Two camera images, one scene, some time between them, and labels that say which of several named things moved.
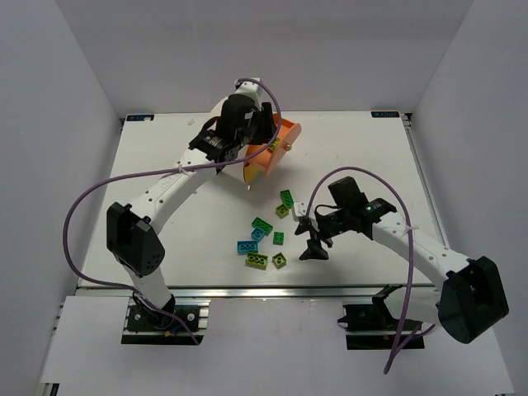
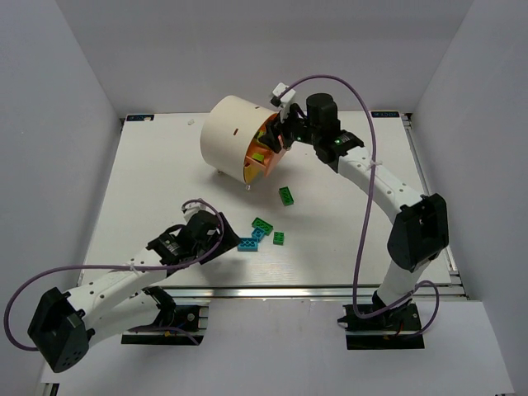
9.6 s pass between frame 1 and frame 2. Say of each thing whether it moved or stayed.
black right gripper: moved
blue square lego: stayed
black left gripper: moved
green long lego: stayed
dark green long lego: stayed
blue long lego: stayed
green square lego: stayed
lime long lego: moved
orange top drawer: stayed
